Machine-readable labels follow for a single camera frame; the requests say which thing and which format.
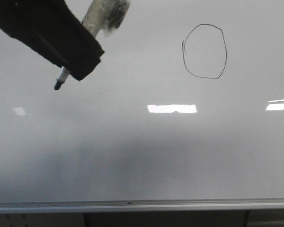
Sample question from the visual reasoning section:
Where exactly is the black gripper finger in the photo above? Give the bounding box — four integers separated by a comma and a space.
0, 0, 104, 81

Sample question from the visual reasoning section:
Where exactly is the black white dry-erase marker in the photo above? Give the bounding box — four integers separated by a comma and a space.
53, 0, 131, 91

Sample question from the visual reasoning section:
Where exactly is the white whiteboard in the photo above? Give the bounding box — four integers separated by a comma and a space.
0, 0, 284, 203

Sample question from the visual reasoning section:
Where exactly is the aluminium marker tray rail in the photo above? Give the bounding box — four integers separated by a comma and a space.
0, 198, 284, 214

